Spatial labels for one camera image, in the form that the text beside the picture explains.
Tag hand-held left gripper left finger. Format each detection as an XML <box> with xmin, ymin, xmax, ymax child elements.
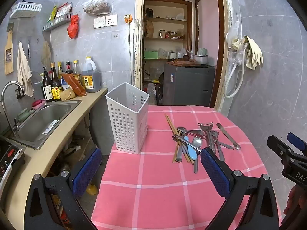
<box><xmin>24</xmin><ymin>147</ymin><xmax>103</xmax><ymax>230</ymax></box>

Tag metal faucet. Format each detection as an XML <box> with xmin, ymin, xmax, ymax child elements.
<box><xmin>1</xmin><ymin>81</ymin><xmax>25</xmax><ymax>135</ymax></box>

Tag metal fork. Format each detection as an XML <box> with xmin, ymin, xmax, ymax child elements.
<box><xmin>212</xmin><ymin>131</ymin><xmax>226</xmax><ymax>162</ymax></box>

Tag person's right hand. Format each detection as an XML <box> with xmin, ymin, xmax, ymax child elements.
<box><xmin>286</xmin><ymin>186</ymin><xmax>303</xmax><ymax>211</ymax></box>

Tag stainless steel sink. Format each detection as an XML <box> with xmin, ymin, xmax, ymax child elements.
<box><xmin>9</xmin><ymin>100</ymin><xmax>83</xmax><ymax>150</ymax></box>

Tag grey washing machine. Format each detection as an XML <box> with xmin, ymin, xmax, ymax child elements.
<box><xmin>162</xmin><ymin>63</ymin><xmax>215</xmax><ymax>107</ymax></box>

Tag pink checked tablecloth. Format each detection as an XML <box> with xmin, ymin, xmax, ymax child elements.
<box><xmin>91</xmin><ymin>105</ymin><xmax>281</xmax><ymax>230</ymax></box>

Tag white light switch panel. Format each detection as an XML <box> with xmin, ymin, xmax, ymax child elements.
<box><xmin>94</xmin><ymin>16</ymin><xmax>106</xmax><ymax>29</ymax></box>

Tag clear bag of dried goods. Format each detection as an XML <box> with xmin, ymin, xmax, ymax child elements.
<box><xmin>82</xmin><ymin>0</ymin><xmax>112</xmax><ymax>16</ymax></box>

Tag beige kitchen counter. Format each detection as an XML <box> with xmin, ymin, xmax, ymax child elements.
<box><xmin>0</xmin><ymin>87</ymin><xmax>108</xmax><ymax>222</ymax></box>

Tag large oil jug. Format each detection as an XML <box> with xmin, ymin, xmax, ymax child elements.
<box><xmin>81</xmin><ymin>56</ymin><xmax>102</xmax><ymax>93</ymax></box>

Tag green box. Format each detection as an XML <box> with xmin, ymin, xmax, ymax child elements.
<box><xmin>143</xmin><ymin>50</ymin><xmax>159</xmax><ymax>60</ymax></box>

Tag blue handled spoon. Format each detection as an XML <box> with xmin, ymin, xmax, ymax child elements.
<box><xmin>183</xmin><ymin>136</ymin><xmax>199</xmax><ymax>160</ymax></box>

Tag red plastic bag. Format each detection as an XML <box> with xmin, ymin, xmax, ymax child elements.
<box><xmin>67</xmin><ymin>14</ymin><xmax>80</xmax><ymax>39</ymax></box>

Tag yellow slipper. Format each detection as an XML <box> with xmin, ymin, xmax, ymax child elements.
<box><xmin>86</xmin><ymin>183</ymin><xmax>99</xmax><ymax>196</ymax></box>

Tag metal pot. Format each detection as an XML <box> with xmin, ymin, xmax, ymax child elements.
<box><xmin>187</xmin><ymin>50</ymin><xmax>209</xmax><ymax>65</ymax></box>

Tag wooden wall shelf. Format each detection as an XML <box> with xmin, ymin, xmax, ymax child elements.
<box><xmin>144</xmin><ymin>0</ymin><xmax>194</xmax><ymax>61</ymax></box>

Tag yellow capped sauce bottle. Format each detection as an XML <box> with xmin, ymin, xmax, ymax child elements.
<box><xmin>72</xmin><ymin>60</ymin><xmax>82</xmax><ymax>82</ymax></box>

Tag white plastic wall basket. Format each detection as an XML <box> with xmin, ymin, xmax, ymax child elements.
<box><xmin>10</xmin><ymin>2</ymin><xmax>43</xmax><ymax>19</ymax></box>

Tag white perforated utensil basket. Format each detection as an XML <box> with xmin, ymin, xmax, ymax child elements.
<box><xmin>106</xmin><ymin>82</ymin><xmax>150</xmax><ymax>154</ymax></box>

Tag green seasoning packet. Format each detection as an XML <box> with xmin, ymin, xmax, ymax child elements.
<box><xmin>47</xmin><ymin>5</ymin><xmax>58</xmax><ymax>22</ymax></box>

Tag grey wall rack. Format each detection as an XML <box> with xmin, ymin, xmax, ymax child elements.
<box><xmin>42</xmin><ymin>12</ymin><xmax>72</xmax><ymax>32</ymax></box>

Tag wooden cutting board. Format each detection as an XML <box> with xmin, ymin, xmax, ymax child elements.
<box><xmin>166</xmin><ymin>61</ymin><xmax>201</xmax><ymax>67</ymax></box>

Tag white wall cable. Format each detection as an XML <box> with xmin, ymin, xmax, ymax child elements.
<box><xmin>128</xmin><ymin>23</ymin><xmax>134</xmax><ymax>85</ymax></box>

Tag wire mesh strainer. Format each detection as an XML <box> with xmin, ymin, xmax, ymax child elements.
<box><xmin>31</xmin><ymin>71</ymin><xmax>45</xmax><ymax>86</ymax></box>

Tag worn white door frame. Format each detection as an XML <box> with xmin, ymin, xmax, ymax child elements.
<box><xmin>133</xmin><ymin>0</ymin><xmax>234</xmax><ymax>112</ymax></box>

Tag orange red packet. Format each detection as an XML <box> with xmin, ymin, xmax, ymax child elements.
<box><xmin>61</xmin><ymin>72</ymin><xmax>87</xmax><ymax>96</ymax></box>

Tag green teapot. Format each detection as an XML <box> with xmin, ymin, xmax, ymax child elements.
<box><xmin>17</xmin><ymin>108</ymin><xmax>33</xmax><ymax>121</ymax></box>

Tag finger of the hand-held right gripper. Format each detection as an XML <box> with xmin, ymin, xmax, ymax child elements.
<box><xmin>267</xmin><ymin>135</ymin><xmax>295</xmax><ymax>166</ymax></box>
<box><xmin>287</xmin><ymin>132</ymin><xmax>307</xmax><ymax>157</ymax></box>

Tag cream rubber gloves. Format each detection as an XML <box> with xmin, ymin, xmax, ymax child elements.
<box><xmin>231</xmin><ymin>35</ymin><xmax>264</xmax><ymax>70</ymax></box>

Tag hanging loofah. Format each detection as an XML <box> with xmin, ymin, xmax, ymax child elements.
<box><xmin>41</xmin><ymin>40</ymin><xmax>52</xmax><ymax>65</ymax></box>

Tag dark soy sauce bottle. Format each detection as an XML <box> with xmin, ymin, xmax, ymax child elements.
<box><xmin>50</xmin><ymin>62</ymin><xmax>63</xmax><ymax>102</ymax></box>

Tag white perforated sink insert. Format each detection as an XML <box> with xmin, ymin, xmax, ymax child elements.
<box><xmin>42</xmin><ymin>119</ymin><xmax>60</xmax><ymax>135</ymax></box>

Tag dark pump bottle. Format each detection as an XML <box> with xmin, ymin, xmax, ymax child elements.
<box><xmin>41</xmin><ymin>66</ymin><xmax>54</xmax><ymax>102</ymax></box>

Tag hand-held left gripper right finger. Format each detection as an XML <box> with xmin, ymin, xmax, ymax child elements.
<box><xmin>200</xmin><ymin>147</ymin><xmax>280</xmax><ymax>230</ymax></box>

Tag metal table knife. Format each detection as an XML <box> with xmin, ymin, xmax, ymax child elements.
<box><xmin>216</xmin><ymin>123</ymin><xmax>241</xmax><ymax>150</ymax></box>

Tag wooden grater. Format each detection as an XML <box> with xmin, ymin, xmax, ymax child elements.
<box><xmin>4</xmin><ymin>23</ymin><xmax>15</xmax><ymax>75</ymax></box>

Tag beige dish towel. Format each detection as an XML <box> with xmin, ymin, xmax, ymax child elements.
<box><xmin>17</xmin><ymin>42</ymin><xmax>34</xmax><ymax>97</ymax></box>

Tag red seasoning packet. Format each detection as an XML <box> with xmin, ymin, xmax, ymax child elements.
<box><xmin>56</xmin><ymin>2</ymin><xmax>73</xmax><ymax>19</ymax></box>

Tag clear hanging plastic bag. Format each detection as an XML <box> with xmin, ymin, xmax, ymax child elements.
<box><xmin>225</xmin><ymin>20</ymin><xmax>240</xmax><ymax>51</ymax></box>

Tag beige tied bundle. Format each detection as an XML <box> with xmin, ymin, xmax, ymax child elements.
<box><xmin>60</xmin><ymin>88</ymin><xmax>76</xmax><ymax>101</ymax></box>

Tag metal peeler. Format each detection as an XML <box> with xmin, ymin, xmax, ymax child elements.
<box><xmin>198</xmin><ymin>122</ymin><xmax>216</xmax><ymax>154</ymax></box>

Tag white hose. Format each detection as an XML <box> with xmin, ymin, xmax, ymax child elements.
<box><xmin>224</xmin><ymin>42</ymin><xmax>248</xmax><ymax>98</ymax></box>

